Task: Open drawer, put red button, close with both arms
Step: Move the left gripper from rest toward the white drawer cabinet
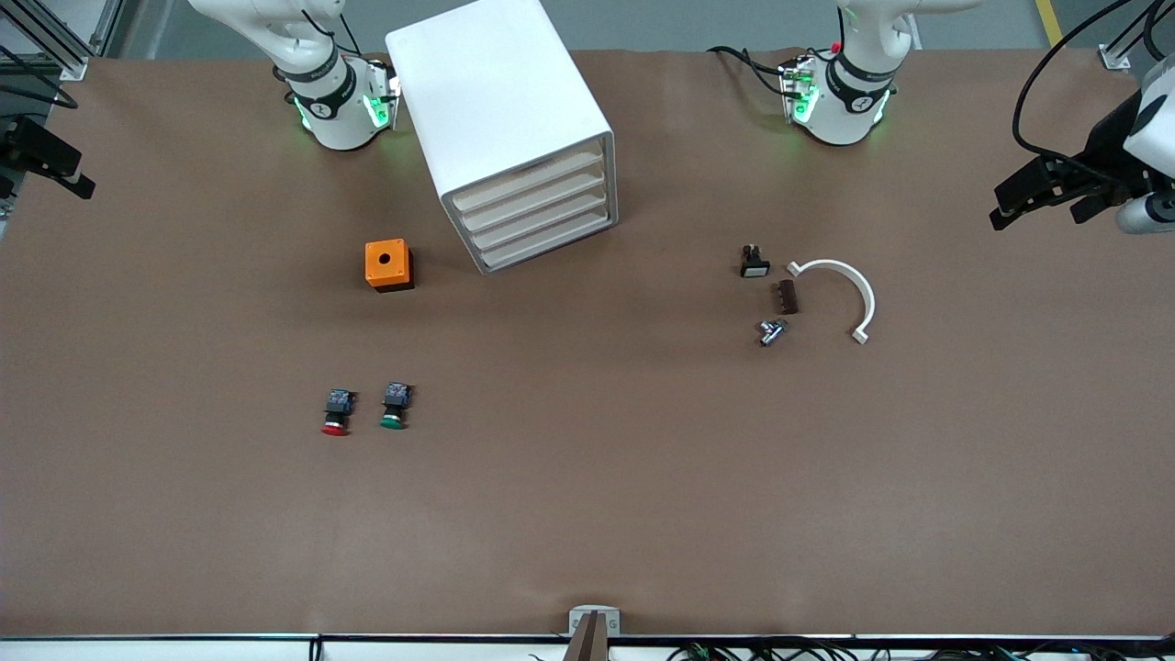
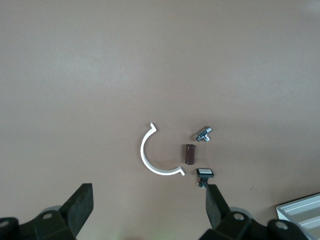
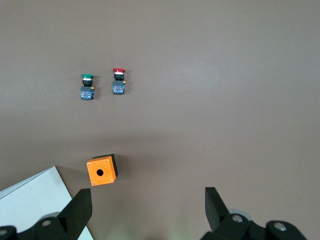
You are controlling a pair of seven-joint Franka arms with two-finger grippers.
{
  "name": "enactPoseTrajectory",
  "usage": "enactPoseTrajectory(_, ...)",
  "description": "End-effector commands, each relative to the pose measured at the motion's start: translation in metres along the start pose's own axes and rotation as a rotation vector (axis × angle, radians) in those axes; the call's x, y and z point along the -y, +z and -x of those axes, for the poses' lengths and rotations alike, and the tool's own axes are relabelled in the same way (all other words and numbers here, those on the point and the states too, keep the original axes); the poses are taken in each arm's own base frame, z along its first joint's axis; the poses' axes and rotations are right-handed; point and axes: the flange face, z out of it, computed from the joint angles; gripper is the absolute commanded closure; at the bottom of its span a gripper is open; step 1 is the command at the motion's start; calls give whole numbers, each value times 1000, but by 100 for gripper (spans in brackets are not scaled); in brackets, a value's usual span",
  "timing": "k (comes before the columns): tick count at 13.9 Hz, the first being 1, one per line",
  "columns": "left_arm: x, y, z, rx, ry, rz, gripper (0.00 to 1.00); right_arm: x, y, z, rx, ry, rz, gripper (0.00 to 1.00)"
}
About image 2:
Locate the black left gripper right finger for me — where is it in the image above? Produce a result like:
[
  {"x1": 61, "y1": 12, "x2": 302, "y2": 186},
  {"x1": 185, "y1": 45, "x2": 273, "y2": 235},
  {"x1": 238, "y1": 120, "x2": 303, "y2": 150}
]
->
[{"x1": 198, "y1": 183, "x2": 313, "y2": 240}]

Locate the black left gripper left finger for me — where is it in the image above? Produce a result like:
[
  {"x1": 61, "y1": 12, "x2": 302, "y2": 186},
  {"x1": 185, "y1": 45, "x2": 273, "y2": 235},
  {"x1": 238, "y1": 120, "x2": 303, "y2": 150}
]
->
[{"x1": 0, "y1": 183, "x2": 94, "y2": 240}]

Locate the white square push button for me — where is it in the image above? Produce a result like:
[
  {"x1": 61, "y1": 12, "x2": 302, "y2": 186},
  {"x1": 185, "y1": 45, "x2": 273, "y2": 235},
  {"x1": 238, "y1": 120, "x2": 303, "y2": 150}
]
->
[{"x1": 195, "y1": 167, "x2": 215, "y2": 190}]

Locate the white drawer cabinet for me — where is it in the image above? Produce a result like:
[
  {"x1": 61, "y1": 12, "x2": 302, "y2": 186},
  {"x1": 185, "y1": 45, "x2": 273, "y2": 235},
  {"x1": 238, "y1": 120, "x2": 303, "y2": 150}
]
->
[{"x1": 275, "y1": 192, "x2": 320, "y2": 240}]

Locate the dark brown cylinder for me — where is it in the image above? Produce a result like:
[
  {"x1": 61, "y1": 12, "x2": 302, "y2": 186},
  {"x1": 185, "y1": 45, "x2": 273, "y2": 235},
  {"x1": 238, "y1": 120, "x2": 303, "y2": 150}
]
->
[{"x1": 184, "y1": 143, "x2": 196, "y2": 166}]

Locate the silver metal tee fitting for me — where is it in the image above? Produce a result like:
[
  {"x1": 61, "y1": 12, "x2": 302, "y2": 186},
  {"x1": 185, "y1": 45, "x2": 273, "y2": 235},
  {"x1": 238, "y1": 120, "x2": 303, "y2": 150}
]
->
[{"x1": 194, "y1": 125, "x2": 213, "y2": 144}]

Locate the white semicircular pipe clamp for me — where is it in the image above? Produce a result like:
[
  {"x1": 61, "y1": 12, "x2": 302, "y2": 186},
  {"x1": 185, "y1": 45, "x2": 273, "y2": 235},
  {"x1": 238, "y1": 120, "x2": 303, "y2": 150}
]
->
[{"x1": 140, "y1": 121, "x2": 187, "y2": 177}]

